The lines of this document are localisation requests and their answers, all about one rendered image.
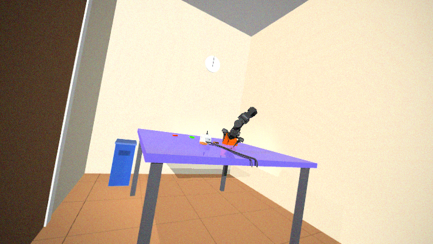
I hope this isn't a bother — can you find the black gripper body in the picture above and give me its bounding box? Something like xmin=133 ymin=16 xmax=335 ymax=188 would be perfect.
xmin=222 ymin=126 xmax=244 ymax=142

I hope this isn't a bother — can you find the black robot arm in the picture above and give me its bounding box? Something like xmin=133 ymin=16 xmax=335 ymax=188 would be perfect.
xmin=227 ymin=107 xmax=258 ymax=139

